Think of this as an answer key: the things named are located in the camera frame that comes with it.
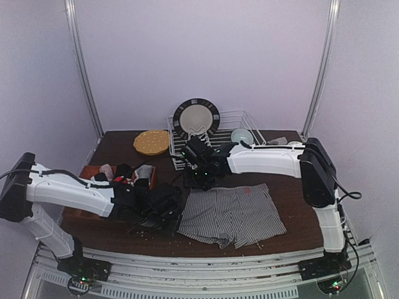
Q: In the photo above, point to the brown wooden organizer box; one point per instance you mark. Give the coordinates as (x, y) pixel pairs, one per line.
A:
(96, 203)

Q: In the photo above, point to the left aluminium frame post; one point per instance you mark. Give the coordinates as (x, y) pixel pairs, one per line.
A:
(73, 25)

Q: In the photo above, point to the yellow dotted plate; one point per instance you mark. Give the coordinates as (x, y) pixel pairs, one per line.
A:
(152, 142)

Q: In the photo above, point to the white wire dish rack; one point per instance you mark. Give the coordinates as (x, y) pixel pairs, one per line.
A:
(229, 122)

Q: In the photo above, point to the aluminium frame post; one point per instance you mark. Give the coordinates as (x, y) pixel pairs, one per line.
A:
(323, 67)
(73, 25)

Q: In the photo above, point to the aluminium front rail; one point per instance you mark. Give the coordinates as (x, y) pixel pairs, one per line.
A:
(262, 276)

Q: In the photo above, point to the grey beige sock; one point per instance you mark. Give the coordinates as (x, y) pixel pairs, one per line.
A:
(278, 141)

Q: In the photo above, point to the right aluminium frame post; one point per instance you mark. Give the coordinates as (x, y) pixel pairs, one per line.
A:
(323, 67)

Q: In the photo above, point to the beige rolled sock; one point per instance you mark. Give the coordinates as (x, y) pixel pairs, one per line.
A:
(107, 170)

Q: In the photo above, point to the grey rolled sock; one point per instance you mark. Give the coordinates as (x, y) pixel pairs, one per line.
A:
(144, 172)

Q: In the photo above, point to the red rolled underwear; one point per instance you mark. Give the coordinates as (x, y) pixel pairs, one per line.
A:
(122, 180)

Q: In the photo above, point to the yellow patterned white bowl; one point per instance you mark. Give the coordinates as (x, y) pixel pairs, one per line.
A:
(295, 143)

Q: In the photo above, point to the grey striped boxer underwear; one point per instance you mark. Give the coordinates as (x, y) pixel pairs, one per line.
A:
(239, 216)

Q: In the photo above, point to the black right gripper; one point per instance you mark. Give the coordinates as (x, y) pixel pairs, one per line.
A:
(197, 182)

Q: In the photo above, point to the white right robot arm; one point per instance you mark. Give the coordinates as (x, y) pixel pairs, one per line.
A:
(308, 162)

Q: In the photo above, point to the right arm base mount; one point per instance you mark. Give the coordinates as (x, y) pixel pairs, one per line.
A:
(331, 270)

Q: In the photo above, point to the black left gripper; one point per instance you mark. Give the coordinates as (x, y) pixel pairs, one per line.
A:
(154, 222)

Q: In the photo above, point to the light blue bowl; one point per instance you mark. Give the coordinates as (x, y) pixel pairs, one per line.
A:
(240, 134)

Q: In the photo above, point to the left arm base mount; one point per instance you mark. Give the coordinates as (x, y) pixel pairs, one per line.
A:
(85, 273)

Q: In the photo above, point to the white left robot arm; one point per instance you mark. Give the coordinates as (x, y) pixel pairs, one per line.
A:
(29, 184)

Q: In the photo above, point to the black rimmed grey plate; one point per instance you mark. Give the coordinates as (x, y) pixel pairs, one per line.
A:
(196, 114)

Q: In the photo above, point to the black rolled underwear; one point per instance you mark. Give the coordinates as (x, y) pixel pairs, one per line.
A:
(124, 170)

